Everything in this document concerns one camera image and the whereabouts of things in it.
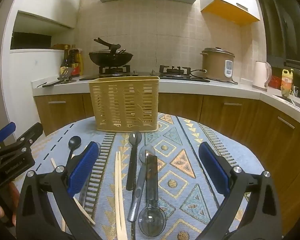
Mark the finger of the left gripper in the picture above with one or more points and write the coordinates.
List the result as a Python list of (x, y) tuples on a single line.
[(31, 135), (6, 131)]

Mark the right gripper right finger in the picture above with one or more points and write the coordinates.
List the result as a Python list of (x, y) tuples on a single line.
[(261, 218)]

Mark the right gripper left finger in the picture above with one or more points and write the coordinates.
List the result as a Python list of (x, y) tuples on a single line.
[(35, 216)]

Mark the small black spoon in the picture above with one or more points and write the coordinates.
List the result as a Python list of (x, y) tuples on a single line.
[(73, 144)]

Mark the clear grey plastic spoon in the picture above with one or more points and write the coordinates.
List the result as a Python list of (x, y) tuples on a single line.
[(137, 193)]

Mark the tan plastic utensil basket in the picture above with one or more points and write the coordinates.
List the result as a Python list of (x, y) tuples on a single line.
[(125, 104)]

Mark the black plastic spoon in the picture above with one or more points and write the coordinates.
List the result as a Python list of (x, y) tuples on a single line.
[(134, 139)]

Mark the kitchen sink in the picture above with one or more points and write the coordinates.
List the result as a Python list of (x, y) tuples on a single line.
[(291, 101)]

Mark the person's left hand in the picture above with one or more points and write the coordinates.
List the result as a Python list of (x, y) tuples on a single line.
[(9, 201)]

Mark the metal slotted spatula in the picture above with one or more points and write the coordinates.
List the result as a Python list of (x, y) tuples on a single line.
[(65, 74)]

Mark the dark soy sauce bottle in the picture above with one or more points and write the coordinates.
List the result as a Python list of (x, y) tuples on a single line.
[(65, 63)]

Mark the red label sauce bottle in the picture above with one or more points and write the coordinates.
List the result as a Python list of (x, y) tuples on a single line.
[(75, 60)]

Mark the black wok with lid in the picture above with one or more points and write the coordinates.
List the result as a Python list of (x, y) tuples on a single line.
[(111, 57)]

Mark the yellow oil bottle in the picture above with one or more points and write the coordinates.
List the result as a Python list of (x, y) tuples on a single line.
[(286, 82)]

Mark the white electric kettle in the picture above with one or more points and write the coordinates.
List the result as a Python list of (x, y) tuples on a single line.
[(262, 75)]

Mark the black gas stove top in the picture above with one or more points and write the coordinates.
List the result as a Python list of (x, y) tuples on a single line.
[(165, 72)]

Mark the brown rice cooker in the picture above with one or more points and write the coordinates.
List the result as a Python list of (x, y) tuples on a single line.
[(217, 64)]

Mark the dark window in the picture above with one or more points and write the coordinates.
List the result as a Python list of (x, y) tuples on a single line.
[(282, 27)]

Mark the white left wall cabinet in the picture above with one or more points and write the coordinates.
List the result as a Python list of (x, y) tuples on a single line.
[(43, 23)]

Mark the white orange wall cabinet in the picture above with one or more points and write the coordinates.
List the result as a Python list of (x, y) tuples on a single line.
[(241, 12)]

